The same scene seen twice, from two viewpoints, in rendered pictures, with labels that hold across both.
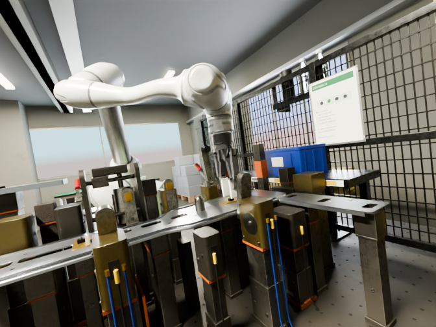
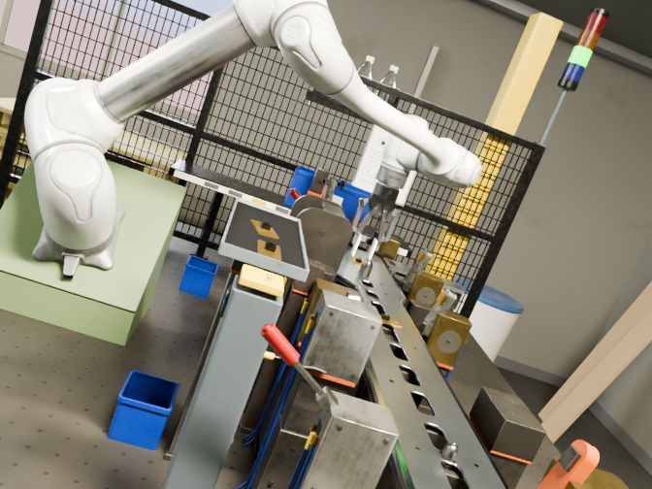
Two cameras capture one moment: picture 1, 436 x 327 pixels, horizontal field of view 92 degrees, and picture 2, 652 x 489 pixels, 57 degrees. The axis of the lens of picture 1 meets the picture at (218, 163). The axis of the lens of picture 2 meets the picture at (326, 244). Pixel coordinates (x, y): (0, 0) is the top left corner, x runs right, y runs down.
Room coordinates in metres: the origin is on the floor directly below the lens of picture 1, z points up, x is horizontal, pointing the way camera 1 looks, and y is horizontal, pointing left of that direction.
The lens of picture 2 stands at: (0.24, 1.68, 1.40)
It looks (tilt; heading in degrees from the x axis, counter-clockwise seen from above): 12 degrees down; 291
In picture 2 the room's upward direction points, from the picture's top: 21 degrees clockwise
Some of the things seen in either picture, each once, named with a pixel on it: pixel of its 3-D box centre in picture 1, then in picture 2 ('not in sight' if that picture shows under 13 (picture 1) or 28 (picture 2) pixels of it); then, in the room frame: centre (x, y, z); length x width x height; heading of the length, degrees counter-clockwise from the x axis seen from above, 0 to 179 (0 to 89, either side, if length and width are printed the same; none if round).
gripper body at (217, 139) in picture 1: (223, 145); (382, 200); (0.77, -0.03, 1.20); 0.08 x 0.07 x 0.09; 30
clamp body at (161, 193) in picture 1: (172, 233); not in sight; (0.86, 0.23, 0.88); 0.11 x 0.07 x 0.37; 30
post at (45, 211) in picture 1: (56, 263); (280, 347); (0.67, 0.56, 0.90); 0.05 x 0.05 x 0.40; 30
